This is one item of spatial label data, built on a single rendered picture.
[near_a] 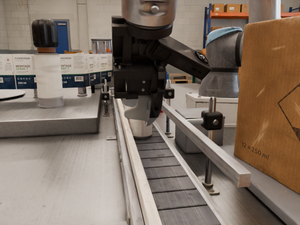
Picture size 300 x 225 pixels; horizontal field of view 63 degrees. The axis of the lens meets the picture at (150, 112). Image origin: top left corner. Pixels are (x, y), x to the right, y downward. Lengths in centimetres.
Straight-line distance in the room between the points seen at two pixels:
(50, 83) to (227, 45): 61
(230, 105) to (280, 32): 42
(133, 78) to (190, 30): 839
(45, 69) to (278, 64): 71
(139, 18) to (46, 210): 31
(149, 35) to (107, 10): 844
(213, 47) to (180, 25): 783
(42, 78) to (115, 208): 61
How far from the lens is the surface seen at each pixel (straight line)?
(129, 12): 34
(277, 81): 46
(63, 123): 77
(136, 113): 44
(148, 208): 26
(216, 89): 87
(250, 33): 52
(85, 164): 57
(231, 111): 84
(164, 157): 46
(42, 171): 56
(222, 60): 87
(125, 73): 37
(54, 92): 92
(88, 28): 882
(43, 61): 91
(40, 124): 78
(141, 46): 37
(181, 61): 39
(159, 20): 33
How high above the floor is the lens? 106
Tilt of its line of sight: 13 degrees down
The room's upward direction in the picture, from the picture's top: straight up
